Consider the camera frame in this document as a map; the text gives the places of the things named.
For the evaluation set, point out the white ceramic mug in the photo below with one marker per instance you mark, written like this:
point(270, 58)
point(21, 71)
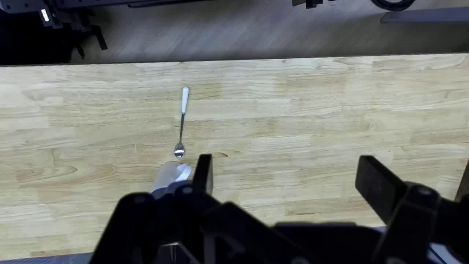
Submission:
point(170, 177)

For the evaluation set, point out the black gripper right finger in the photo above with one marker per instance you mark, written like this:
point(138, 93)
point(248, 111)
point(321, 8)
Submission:
point(415, 221)

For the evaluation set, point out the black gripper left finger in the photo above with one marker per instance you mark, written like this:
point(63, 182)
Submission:
point(161, 229)

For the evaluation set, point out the grey flat bar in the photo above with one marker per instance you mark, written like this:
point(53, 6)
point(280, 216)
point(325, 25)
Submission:
point(425, 15)

